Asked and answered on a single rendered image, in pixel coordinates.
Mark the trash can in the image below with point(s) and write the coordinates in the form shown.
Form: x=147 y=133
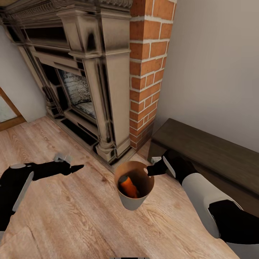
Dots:
x=143 y=183

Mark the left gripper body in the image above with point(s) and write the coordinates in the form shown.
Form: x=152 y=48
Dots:
x=55 y=168

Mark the cabinet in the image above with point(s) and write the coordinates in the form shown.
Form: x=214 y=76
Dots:
x=231 y=168

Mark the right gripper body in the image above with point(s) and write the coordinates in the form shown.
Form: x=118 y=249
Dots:
x=155 y=170

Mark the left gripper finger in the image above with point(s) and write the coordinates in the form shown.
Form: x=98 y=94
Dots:
x=73 y=169

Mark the door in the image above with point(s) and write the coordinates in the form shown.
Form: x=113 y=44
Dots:
x=9 y=114

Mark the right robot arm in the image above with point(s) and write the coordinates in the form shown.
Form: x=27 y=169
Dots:
x=222 y=216

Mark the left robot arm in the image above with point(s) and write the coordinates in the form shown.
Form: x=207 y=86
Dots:
x=15 y=181

